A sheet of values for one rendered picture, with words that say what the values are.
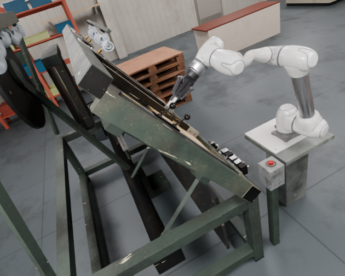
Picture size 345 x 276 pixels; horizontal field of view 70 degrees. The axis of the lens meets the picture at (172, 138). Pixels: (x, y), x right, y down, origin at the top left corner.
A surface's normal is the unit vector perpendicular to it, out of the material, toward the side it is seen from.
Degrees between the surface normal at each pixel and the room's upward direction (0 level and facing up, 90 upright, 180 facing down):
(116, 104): 90
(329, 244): 0
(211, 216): 0
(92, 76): 90
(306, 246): 0
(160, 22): 90
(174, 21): 90
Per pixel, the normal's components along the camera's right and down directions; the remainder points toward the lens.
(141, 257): -0.25, -0.79
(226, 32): 0.40, 0.44
